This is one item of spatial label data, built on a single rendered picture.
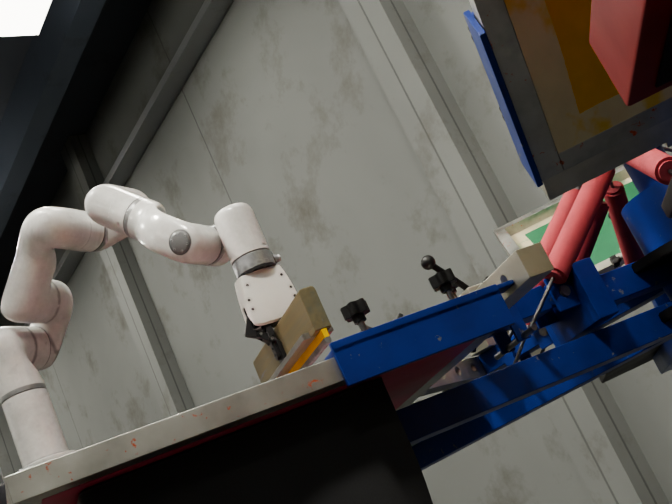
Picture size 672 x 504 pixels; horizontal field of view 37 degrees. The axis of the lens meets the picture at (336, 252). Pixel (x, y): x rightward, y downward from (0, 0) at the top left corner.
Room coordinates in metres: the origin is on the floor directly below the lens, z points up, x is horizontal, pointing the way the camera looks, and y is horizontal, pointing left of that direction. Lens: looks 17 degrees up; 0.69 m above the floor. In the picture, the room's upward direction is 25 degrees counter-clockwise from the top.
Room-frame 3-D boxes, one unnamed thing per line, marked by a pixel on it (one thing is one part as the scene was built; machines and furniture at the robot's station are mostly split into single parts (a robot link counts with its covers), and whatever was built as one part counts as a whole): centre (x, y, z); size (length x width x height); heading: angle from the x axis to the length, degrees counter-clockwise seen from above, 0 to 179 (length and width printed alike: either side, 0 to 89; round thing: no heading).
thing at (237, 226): (1.79, 0.18, 1.33); 0.15 x 0.10 x 0.11; 67
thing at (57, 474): (1.70, 0.27, 0.97); 0.79 x 0.58 x 0.04; 114
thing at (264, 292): (1.76, 0.15, 1.20); 0.10 x 0.08 x 0.11; 114
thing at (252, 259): (1.76, 0.14, 1.26); 0.09 x 0.07 x 0.03; 114
